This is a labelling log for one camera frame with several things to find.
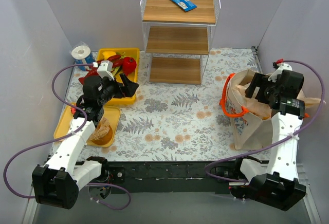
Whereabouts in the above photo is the yellow vegetable bin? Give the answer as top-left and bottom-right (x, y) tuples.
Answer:
(95, 48), (140, 106)

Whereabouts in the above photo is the beige canvas tote bag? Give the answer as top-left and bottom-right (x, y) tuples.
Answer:
(220, 70), (272, 151)

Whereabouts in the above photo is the blue snack packet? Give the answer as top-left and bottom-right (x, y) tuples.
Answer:
(170, 0), (197, 12)

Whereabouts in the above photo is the blue wrapped paper roll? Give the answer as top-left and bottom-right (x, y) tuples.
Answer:
(70, 42), (94, 64)

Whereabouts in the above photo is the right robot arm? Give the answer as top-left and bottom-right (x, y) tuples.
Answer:
(240, 70), (306, 211)

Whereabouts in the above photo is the red toy lobster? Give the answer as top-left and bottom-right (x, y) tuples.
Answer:
(78, 54), (124, 86)

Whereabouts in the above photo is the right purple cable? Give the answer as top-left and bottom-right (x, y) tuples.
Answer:
(204, 59), (326, 182)

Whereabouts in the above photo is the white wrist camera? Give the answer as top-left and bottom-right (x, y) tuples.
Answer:
(268, 59), (293, 83)
(93, 60), (115, 80)

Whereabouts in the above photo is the floral table mat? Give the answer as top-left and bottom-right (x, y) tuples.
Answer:
(50, 48), (287, 162)

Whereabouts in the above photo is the red bell pepper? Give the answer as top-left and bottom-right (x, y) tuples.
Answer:
(122, 57), (137, 76)

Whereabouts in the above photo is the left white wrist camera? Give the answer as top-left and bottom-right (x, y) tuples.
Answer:
(93, 60), (115, 80)

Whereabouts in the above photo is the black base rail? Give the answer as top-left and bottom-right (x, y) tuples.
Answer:
(97, 160), (258, 194)

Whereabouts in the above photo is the banana print plastic bag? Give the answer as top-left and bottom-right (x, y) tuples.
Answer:
(233, 83), (320, 120)

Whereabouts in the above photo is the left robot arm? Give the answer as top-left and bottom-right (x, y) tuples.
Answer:
(32, 73), (139, 209)

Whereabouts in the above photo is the white wire wooden shelf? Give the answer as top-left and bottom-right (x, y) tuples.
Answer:
(140, 0), (221, 85)

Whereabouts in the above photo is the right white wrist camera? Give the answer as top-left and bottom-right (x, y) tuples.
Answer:
(268, 59), (293, 83)

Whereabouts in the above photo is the red frosted donut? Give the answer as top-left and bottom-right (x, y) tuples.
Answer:
(70, 107), (76, 115)

